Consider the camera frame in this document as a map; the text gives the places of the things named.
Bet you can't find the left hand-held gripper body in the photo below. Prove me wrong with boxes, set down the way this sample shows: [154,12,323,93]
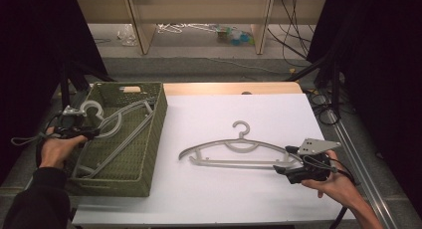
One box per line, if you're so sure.
[54,105,88,139]

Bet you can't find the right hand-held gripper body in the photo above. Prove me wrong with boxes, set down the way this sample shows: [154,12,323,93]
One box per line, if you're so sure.
[286,137,342,185]

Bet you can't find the grey plastic clothes hanger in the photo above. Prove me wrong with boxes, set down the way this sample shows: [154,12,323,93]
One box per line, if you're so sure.
[177,119,305,172]
[70,99,157,180]

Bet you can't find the green woven basket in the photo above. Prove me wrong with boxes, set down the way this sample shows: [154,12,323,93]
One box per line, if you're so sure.
[64,81,168,198]

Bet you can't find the person's right hand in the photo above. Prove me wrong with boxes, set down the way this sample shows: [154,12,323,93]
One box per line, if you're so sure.
[301,149,361,207]

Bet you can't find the person's left hand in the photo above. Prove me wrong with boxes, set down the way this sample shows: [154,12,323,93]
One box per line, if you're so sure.
[38,125,90,170]

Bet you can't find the black stand legs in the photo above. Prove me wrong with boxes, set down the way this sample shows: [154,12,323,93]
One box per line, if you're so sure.
[285,52,342,119]
[59,60,116,123]

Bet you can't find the white table sheet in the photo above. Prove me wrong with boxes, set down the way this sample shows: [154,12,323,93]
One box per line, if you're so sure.
[72,93,358,226]

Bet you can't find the black curtain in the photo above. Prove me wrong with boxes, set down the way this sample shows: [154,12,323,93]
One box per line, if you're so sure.
[306,0,422,210]
[0,0,109,187]

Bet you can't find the clear plastic bag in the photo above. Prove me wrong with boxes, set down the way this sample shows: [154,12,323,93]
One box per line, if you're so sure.
[116,23,139,47]

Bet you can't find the pile of colourful clips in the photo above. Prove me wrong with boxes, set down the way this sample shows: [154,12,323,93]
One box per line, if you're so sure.
[215,25,256,47]

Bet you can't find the pile of white hangers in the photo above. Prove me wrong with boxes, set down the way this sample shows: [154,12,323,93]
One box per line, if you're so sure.
[156,22,220,35]

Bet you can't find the light wooden shelf unit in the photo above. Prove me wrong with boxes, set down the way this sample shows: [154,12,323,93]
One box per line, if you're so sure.
[77,0,327,56]

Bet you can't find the right hand-held gripper cable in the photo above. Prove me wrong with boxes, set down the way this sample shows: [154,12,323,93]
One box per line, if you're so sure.
[303,154,362,229]

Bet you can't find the black cable bundle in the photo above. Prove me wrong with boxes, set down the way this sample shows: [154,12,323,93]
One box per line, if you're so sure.
[307,88,343,126]

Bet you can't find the thin floor cable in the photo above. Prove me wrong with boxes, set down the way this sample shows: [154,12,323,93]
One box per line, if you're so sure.
[208,57,291,76]

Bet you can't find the hanging black cables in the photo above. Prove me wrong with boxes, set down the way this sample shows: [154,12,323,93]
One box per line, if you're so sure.
[267,0,317,61]

